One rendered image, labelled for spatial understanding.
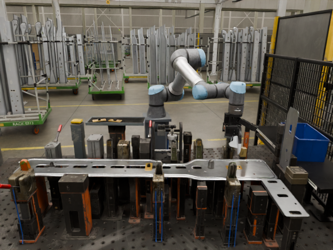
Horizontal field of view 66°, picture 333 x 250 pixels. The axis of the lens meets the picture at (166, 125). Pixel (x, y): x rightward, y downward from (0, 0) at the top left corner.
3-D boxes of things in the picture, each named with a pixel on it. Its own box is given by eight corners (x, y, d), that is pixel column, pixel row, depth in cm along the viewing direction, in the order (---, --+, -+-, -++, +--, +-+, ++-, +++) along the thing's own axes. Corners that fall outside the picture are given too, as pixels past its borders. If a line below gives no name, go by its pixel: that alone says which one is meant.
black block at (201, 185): (193, 242, 129) (195, 191, 120) (191, 227, 140) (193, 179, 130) (208, 242, 129) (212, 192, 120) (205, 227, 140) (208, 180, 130)
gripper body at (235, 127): (222, 132, 139) (223, 110, 135) (238, 132, 139) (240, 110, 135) (225, 137, 132) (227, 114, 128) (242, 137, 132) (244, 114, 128)
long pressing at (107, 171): (6, 178, 130) (6, 176, 130) (29, 159, 152) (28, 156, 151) (280, 181, 130) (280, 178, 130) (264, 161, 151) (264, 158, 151)
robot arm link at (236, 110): (241, 102, 134) (246, 106, 126) (240, 111, 135) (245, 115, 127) (227, 102, 134) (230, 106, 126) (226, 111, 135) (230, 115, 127)
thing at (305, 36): (315, 180, 323) (352, 5, 260) (305, 181, 321) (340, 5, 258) (262, 141, 449) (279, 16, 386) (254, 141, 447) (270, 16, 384)
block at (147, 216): (143, 218, 146) (142, 173, 137) (145, 204, 158) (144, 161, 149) (153, 218, 146) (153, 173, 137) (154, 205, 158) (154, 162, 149)
